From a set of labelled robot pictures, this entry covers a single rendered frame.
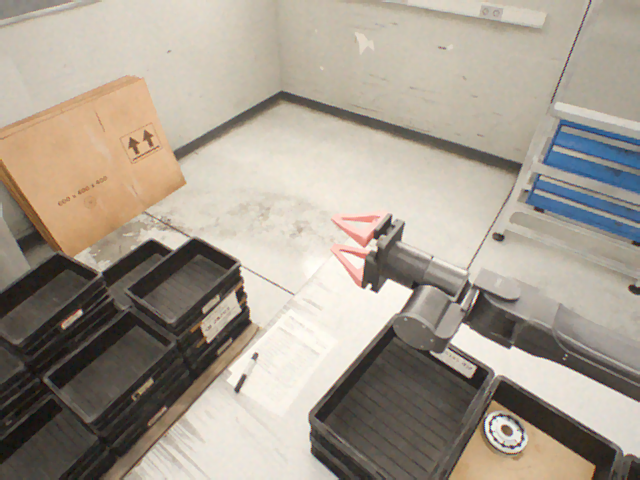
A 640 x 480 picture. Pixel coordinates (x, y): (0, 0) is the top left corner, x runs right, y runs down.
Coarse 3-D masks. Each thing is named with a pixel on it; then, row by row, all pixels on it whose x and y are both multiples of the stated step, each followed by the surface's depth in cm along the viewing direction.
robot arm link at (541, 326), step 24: (528, 288) 51; (480, 312) 52; (504, 312) 49; (528, 312) 49; (552, 312) 49; (504, 336) 52; (528, 336) 49; (552, 336) 47; (576, 336) 47; (600, 336) 47; (552, 360) 50; (576, 360) 47; (600, 360) 46; (624, 360) 45; (624, 384) 45
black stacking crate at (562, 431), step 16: (496, 400) 108; (512, 400) 104; (528, 400) 100; (480, 416) 106; (528, 416) 103; (544, 416) 99; (544, 432) 102; (560, 432) 98; (576, 432) 95; (464, 448) 100; (576, 448) 98; (592, 448) 94; (608, 448) 91; (608, 464) 90
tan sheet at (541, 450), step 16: (480, 432) 102; (528, 432) 102; (480, 448) 99; (528, 448) 99; (544, 448) 99; (560, 448) 99; (464, 464) 97; (480, 464) 97; (496, 464) 97; (512, 464) 97; (528, 464) 97; (544, 464) 97; (560, 464) 97; (576, 464) 97; (592, 464) 96
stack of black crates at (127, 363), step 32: (128, 320) 174; (96, 352) 166; (128, 352) 170; (160, 352) 170; (64, 384) 158; (96, 384) 159; (128, 384) 148; (160, 384) 165; (96, 416) 140; (128, 416) 156; (160, 416) 172; (128, 448) 163
